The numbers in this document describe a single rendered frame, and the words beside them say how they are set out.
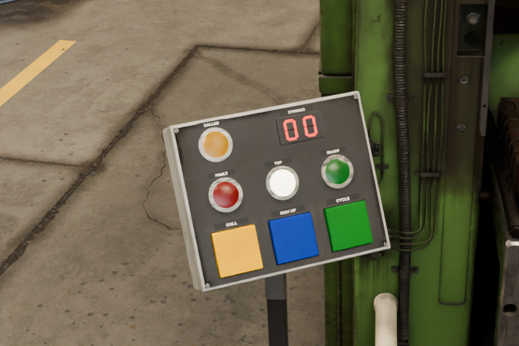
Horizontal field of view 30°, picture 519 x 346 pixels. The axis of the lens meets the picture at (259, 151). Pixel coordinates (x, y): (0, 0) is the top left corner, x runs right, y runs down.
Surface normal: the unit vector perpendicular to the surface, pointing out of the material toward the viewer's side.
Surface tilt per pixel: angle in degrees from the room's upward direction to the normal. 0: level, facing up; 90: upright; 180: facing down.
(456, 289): 90
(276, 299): 90
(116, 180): 0
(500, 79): 90
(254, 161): 60
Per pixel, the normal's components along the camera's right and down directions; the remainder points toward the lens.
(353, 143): 0.25, -0.06
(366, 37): -0.11, 0.47
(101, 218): -0.04, -0.88
